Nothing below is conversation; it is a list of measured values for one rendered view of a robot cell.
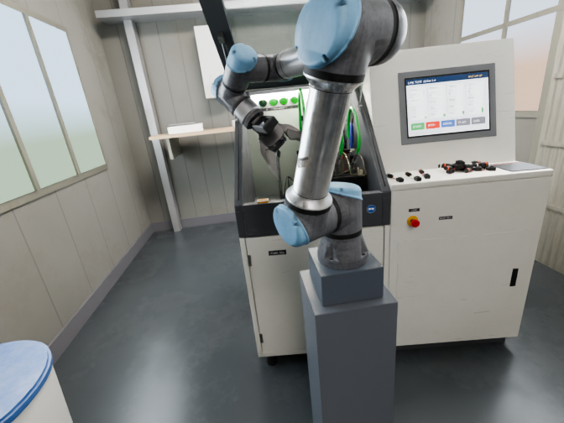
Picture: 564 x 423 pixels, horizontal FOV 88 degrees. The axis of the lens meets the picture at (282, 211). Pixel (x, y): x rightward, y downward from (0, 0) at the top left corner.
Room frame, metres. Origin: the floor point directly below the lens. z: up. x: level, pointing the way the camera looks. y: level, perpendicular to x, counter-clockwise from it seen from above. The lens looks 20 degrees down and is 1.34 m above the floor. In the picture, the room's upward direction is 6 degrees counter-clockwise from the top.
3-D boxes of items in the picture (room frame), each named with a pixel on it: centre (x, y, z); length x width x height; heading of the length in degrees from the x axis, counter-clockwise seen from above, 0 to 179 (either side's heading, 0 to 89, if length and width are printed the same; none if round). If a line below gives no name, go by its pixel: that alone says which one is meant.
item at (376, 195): (1.25, -0.14, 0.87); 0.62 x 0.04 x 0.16; 88
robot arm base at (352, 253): (0.78, -0.17, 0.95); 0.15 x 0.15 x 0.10
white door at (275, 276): (1.24, -0.14, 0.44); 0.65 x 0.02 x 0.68; 88
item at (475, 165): (1.32, -0.88, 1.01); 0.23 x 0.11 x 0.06; 88
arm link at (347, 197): (0.78, -0.16, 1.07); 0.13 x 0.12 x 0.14; 124
